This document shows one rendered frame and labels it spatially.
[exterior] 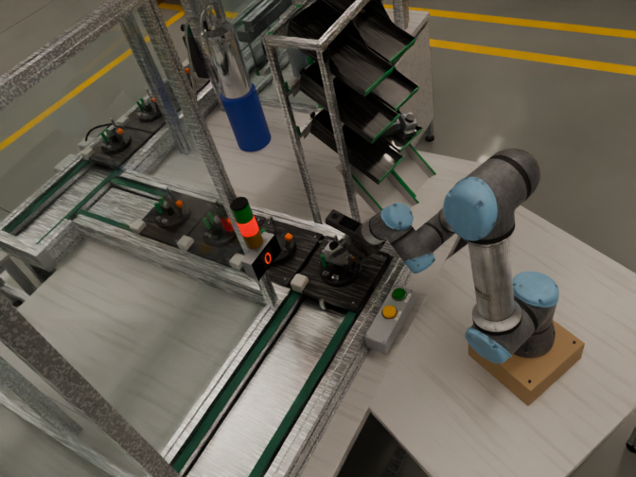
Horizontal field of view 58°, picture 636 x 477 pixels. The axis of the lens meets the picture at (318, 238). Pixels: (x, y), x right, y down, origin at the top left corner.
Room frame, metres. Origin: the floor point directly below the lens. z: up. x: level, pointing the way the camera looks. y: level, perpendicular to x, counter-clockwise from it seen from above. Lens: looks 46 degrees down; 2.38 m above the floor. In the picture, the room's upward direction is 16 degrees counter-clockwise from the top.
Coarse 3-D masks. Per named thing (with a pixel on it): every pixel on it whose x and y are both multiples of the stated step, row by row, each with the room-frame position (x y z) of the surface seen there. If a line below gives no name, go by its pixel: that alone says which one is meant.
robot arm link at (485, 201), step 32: (512, 160) 0.83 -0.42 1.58; (448, 192) 0.82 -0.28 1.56; (480, 192) 0.77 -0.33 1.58; (512, 192) 0.77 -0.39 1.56; (480, 224) 0.73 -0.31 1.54; (512, 224) 0.75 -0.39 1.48; (480, 256) 0.75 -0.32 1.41; (480, 288) 0.75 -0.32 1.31; (512, 288) 0.74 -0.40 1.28; (480, 320) 0.73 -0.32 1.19; (512, 320) 0.71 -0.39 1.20; (480, 352) 0.71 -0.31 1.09; (512, 352) 0.67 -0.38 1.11
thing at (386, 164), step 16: (320, 112) 1.50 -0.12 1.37; (320, 128) 1.46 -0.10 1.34; (352, 144) 1.45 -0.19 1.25; (368, 144) 1.45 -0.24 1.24; (384, 144) 1.43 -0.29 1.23; (352, 160) 1.37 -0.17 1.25; (368, 160) 1.39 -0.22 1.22; (384, 160) 1.39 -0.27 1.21; (400, 160) 1.37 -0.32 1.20; (368, 176) 1.33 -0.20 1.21; (384, 176) 1.31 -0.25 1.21
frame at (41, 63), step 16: (112, 0) 1.11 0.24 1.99; (128, 0) 1.11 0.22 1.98; (144, 0) 1.14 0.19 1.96; (96, 16) 1.06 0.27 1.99; (112, 16) 1.08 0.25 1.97; (64, 32) 1.03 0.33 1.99; (80, 32) 1.02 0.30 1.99; (96, 32) 1.04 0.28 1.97; (48, 48) 0.98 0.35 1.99; (64, 48) 0.99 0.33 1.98; (80, 48) 1.01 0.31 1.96; (32, 64) 0.94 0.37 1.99; (48, 64) 0.96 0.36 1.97; (0, 80) 0.91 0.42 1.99; (16, 80) 0.91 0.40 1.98; (32, 80) 0.93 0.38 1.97; (0, 96) 0.88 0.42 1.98; (16, 96) 0.90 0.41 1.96
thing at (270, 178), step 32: (224, 128) 2.35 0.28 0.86; (224, 160) 2.10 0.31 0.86; (256, 160) 2.04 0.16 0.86; (288, 160) 1.97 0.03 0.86; (320, 160) 1.91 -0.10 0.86; (448, 160) 1.69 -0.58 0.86; (256, 192) 1.82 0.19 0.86; (288, 192) 1.77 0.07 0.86; (320, 192) 1.71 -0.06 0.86; (416, 192) 1.56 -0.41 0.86; (416, 224) 1.40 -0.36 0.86; (448, 256) 1.22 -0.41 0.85; (416, 288) 1.13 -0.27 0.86; (352, 384) 0.85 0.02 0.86; (352, 416) 0.75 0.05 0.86; (320, 448) 0.69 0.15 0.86
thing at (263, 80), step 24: (240, 0) 2.43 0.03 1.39; (264, 0) 2.35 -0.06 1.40; (288, 0) 2.27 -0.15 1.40; (240, 24) 2.46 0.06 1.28; (264, 24) 2.37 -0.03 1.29; (240, 48) 2.49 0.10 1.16; (288, 48) 2.31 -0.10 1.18; (264, 72) 2.42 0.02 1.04; (288, 72) 2.33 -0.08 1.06; (264, 96) 2.45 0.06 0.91
